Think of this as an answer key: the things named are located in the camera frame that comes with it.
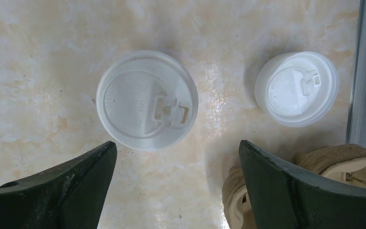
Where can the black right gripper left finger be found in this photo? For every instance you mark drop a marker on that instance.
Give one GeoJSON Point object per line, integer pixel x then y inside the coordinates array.
{"type": "Point", "coordinates": [70, 195]}

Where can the stack of plastic lids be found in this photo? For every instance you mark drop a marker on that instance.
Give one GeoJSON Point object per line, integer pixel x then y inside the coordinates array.
{"type": "Point", "coordinates": [297, 88]}

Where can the translucent plastic cup lid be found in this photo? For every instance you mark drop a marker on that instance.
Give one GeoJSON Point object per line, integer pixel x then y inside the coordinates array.
{"type": "Point", "coordinates": [147, 101]}

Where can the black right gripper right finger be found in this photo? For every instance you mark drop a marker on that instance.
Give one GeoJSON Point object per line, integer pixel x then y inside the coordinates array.
{"type": "Point", "coordinates": [286, 196]}

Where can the brown pulp cup carrier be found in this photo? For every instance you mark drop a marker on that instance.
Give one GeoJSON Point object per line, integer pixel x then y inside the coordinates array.
{"type": "Point", "coordinates": [345, 164]}

